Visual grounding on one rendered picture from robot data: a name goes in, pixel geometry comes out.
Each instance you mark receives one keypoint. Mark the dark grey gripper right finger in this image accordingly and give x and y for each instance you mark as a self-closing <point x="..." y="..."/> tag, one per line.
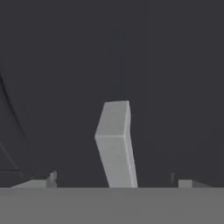
<point x="185" y="183"/>

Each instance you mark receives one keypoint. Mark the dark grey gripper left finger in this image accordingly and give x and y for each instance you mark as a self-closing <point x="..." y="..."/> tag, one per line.
<point x="50" y="179"/>

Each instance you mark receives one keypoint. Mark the dark grey drawer front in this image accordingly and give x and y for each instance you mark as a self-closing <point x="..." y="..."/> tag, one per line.
<point x="122" y="49"/>

